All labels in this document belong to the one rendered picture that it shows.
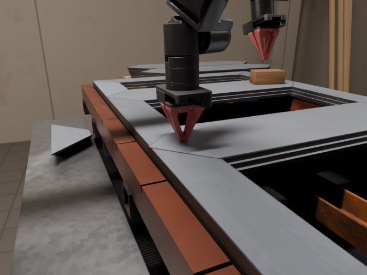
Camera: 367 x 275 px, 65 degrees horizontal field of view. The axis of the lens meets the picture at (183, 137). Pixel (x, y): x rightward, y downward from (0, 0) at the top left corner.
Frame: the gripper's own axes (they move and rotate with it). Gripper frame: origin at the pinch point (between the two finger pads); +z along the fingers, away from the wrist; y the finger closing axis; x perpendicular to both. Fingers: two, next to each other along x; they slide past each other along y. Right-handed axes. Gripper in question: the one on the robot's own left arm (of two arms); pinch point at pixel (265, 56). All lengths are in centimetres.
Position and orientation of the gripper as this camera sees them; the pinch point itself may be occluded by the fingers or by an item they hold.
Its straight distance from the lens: 81.5
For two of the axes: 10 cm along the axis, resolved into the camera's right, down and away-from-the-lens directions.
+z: 1.1, 9.8, 1.5
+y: -3.8, -1.0, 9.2
